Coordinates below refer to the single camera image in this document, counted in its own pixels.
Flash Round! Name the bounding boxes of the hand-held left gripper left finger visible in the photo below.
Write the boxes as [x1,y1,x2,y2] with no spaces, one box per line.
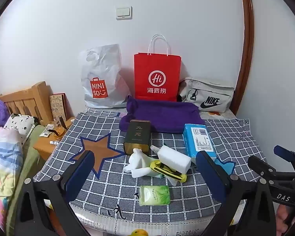
[20,150,96,236]

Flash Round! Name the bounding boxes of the amber glass dish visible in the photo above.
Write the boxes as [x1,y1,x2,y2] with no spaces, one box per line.
[49,126,67,138]

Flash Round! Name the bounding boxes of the person's right hand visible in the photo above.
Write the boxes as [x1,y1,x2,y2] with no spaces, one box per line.
[277,205,295,236]

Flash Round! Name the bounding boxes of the white light switch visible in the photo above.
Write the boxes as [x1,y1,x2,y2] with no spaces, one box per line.
[116,6,133,20]

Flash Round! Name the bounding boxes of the light green tissue packet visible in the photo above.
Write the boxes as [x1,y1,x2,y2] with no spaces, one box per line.
[139,185,171,206]

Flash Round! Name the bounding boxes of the dark green tea tin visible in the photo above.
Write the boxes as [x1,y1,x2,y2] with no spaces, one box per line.
[123,120,151,154]

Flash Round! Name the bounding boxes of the wooden nightstand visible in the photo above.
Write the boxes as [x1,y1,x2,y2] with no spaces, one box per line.
[33,118,75,161]

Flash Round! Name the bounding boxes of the white socks with mint trim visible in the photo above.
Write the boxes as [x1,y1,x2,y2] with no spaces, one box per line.
[124,148,163,179]

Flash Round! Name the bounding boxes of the white plastic shopping bag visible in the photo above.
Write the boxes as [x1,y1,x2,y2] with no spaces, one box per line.
[79,44,131,109]

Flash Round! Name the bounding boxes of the wooden headboard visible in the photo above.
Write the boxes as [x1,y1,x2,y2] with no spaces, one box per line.
[0,81,53,126]

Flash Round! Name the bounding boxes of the brown wooden door frame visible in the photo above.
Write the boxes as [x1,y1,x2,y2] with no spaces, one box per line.
[236,0,255,116]

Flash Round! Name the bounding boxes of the pastel striped quilt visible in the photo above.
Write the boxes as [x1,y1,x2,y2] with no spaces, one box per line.
[0,125,24,227]

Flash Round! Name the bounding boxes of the grey waist bag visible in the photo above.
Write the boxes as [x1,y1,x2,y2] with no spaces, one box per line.
[178,78,235,113]

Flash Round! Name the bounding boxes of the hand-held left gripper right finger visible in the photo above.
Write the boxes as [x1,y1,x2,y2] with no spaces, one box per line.
[196,150,278,236]

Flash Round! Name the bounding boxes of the white pillow with black dots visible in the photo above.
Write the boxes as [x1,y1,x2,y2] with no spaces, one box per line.
[4,113,38,140]

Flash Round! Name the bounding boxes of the blue tissue pack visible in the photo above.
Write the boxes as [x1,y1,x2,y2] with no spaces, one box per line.
[183,123,217,159]

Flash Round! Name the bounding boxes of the purple fabric storage tray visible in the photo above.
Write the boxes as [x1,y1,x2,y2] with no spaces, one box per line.
[119,95,206,134]

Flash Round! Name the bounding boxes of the patterned book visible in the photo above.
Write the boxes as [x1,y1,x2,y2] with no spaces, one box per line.
[49,93,68,121]

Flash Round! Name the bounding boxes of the white packet with green side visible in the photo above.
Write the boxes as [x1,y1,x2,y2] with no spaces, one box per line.
[157,145,193,173]

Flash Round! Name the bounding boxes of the red paper shopping bag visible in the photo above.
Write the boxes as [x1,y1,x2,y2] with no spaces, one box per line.
[134,34,182,102]

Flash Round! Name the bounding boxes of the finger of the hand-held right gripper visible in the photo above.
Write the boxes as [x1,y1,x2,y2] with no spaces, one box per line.
[273,145,295,175]
[247,156,295,185]

